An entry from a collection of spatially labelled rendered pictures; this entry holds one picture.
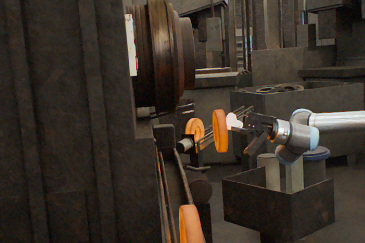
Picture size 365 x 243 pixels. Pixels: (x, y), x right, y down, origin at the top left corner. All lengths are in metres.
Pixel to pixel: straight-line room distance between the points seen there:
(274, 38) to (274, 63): 4.66
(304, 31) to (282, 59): 0.48
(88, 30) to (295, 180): 1.70
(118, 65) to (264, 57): 5.00
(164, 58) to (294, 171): 1.31
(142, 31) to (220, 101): 2.89
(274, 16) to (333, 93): 6.63
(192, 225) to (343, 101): 3.51
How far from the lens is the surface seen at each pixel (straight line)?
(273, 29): 10.80
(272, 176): 2.64
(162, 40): 1.66
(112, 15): 1.41
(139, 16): 1.75
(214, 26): 4.30
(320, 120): 1.90
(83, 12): 1.38
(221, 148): 1.68
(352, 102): 4.46
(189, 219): 1.00
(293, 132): 1.75
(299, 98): 4.13
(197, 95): 4.55
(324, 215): 1.45
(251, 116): 1.72
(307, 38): 5.74
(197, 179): 2.20
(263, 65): 6.36
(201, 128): 2.44
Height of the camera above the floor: 1.11
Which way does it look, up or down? 9 degrees down
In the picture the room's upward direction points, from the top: 4 degrees counter-clockwise
